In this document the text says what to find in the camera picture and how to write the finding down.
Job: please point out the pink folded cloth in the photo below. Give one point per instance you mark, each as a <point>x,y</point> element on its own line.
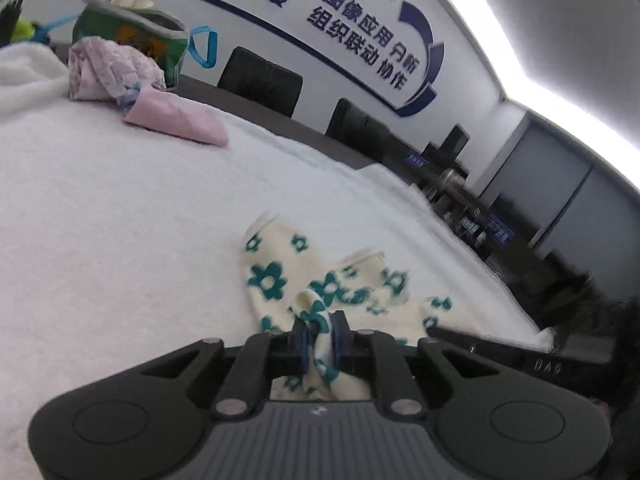
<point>175,117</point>

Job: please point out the pink patterned garment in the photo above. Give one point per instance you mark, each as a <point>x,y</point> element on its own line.
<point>105,67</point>

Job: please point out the yellow green object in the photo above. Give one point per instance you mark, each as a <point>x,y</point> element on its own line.
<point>25,31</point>

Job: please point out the cream teal floral garment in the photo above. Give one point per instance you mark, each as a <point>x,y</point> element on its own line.
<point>280,280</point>

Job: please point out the green storage bag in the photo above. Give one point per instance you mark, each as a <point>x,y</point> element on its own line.
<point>125,30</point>

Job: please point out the white fleece blanket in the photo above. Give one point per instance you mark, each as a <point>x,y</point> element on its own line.
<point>125,235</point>

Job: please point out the black office chair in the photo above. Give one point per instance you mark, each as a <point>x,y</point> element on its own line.
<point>357,125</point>
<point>260,80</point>

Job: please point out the blue wall lettering sign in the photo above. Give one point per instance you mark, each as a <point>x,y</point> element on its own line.
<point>350,15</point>

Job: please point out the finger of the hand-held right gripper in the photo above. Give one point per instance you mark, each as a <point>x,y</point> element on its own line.
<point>475,347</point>

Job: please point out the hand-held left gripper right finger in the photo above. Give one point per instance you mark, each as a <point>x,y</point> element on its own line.
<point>339,345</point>

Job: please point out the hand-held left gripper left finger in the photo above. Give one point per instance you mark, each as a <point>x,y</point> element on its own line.
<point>299,347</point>

